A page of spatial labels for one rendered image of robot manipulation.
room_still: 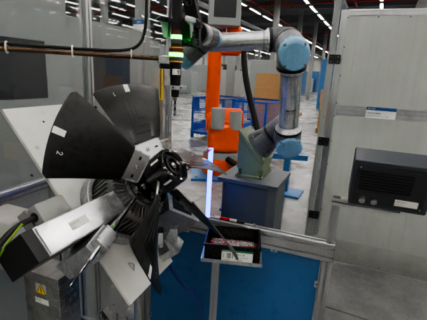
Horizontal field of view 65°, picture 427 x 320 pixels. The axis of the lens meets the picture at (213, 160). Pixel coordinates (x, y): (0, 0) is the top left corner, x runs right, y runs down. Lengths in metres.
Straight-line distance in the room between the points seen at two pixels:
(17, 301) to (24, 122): 0.90
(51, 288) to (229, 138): 3.95
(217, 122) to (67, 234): 4.04
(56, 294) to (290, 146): 1.05
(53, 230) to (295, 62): 0.97
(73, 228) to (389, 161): 1.03
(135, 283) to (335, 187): 2.08
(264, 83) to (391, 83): 6.54
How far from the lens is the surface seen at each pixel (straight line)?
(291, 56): 1.32
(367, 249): 3.07
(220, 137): 4.89
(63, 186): 1.11
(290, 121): 1.47
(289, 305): 1.65
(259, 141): 1.66
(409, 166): 1.31
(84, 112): 0.92
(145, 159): 1.01
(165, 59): 1.08
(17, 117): 1.19
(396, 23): 2.80
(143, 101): 1.18
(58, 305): 1.28
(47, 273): 1.27
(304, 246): 1.47
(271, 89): 9.02
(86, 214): 0.95
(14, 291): 1.77
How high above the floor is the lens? 1.49
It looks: 14 degrees down
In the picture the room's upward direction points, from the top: 3 degrees clockwise
